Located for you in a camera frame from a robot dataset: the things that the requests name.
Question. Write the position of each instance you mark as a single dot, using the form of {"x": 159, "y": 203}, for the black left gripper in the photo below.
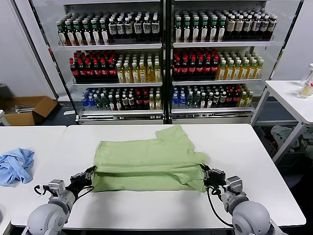
{"x": 78, "y": 183}

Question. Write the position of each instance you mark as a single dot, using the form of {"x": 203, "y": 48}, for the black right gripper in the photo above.
{"x": 215, "y": 178}

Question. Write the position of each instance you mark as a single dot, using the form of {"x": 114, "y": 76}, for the light green t-shirt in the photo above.
{"x": 146, "y": 156}

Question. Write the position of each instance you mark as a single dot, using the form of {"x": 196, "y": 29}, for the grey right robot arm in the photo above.
{"x": 249, "y": 215}

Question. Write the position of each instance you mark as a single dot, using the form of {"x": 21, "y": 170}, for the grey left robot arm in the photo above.
{"x": 46, "y": 219}

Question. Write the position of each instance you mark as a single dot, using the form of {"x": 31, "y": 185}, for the glass door beverage cooler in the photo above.
{"x": 210, "y": 118}
{"x": 122, "y": 120}

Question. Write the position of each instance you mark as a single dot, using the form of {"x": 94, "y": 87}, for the white metal cooler shelf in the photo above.
{"x": 117, "y": 84}
{"x": 110, "y": 46}
{"x": 220, "y": 44}
{"x": 210, "y": 110}
{"x": 122, "y": 112}
{"x": 215, "y": 82}

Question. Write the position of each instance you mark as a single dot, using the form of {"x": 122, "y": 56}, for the small white paper slip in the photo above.
{"x": 69, "y": 112}

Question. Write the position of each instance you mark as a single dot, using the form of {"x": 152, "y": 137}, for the dark plastic laundry crate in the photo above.
{"x": 265, "y": 143}

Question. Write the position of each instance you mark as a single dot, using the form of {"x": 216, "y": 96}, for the blue label water bottle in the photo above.
{"x": 91, "y": 104}
{"x": 85, "y": 104}
{"x": 182, "y": 101}
{"x": 175, "y": 101}

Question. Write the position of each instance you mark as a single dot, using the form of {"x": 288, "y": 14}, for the clear green water bottle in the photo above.
{"x": 189, "y": 101}
{"x": 104, "y": 103}
{"x": 196, "y": 101}
{"x": 98, "y": 103}

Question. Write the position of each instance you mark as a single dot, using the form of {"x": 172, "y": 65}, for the green cap brown tea bottle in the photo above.
{"x": 111, "y": 104}
{"x": 204, "y": 30}
{"x": 70, "y": 35}
{"x": 187, "y": 30}
{"x": 104, "y": 34}
{"x": 62, "y": 35}
{"x": 221, "y": 29}
{"x": 203, "y": 101}
{"x": 209, "y": 101}
{"x": 178, "y": 30}
{"x": 213, "y": 30}
{"x": 195, "y": 30}
{"x": 118, "y": 104}
{"x": 96, "y": 34}
{"x": 79, "y": 35}
{"x": 87, "y": 34}

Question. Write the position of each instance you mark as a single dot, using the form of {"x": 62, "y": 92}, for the dark bottle beige label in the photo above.
{"x": 239, "y": 27}
{"x": 222, "y": 100}
{"x": 124, "y": 102}
{"x": 216, "y": 100}
{"x": 131, "y": 102}
{"x": 230, "y": 27}

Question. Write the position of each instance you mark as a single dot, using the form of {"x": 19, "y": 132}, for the crumpled light blue garment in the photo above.
{"x": 14, "y": 166}

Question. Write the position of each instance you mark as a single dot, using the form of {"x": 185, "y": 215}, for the red cap cola bottle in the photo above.
{"x": 145, "y": 101}
{"x": 89, "y": 69}
{"x": 192, "y": 67}
{"x": 229, "y": 99}
{"x": 74, "y": 69}
{"x": 207, "y": 66}
{"x": 185, "y": 67}
{"x": 177, "y": 67}
{"x": 104, "y": 69}
{"x": 138, "y": 101}
{"x": 236, "y": 99}
{"x": 112, "y": 69}
{"x": 97, "y": 69}
{"x": 82, "y": 69}
{"x": 215, "y": 66}
{"x": 200, "y": 67}

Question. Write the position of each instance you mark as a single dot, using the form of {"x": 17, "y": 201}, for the open brown cardboard box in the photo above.
{"x": 36, "y": 115}

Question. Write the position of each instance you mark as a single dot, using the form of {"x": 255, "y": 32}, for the yellow green tea bottle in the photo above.
{"x": 242, "y": 100}
{"x": 127, "y": 74}
{"x": 158, "y": 73}
{"x": 222, "y": 71}
{"x": 158, "y": 102}
{"x": 120, "y": 74}
{"x": 237, "y": 71}
{"x": 150, "y": 73}
{"x": 259, "y": 69}
{"x": 143, "y": 73}
{"x": 230, "y": 71}
{"x": 151, "y": 102}
{"x": 251, "y": 70}
{"x": 135, "y": 74}
{"x": 244, "y": 70}
{"x": 249, "y": 99}

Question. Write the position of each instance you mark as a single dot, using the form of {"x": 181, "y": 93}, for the crumpled white garment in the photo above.
{"x": 283, "y": 134}

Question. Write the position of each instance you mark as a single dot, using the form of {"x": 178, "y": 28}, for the bundle of metal rods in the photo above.
{"x": 23, "y": 109}

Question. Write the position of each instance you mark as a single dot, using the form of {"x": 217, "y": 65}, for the white stool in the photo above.
{"x": 3, "y": 118}

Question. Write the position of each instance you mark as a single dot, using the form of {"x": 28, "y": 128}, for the crumpled grey green garment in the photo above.
{"x": 306, "y": 142}

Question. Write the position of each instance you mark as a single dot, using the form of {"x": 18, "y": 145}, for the white side table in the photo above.
{"x": 281, "y": 90}

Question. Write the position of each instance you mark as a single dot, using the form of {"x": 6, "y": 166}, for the dark grey box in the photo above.
{"x": 3, "y": 90}

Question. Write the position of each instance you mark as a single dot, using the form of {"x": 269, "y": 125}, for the clear glass bottle white cap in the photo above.
{"x": 305, "y": 90}

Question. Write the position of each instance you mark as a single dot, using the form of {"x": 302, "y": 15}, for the white cap dark drink bottle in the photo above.
{"x": 121, "y": 29}
{"x": 113, "y": 29}
{"x": 147, "y": 28}
{"x": 247, "y": 27}
{"x": 264, "y": 27}
{"x": 256, "y": 27}
{"x": 138, "y": 28}
{"x": 272, "y": 26}
{"x": 155, "y": 27}
{"x": 129, "y": 29}

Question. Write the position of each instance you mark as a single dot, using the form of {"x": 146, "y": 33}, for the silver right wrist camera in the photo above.
{"x": 234, "y": 184}

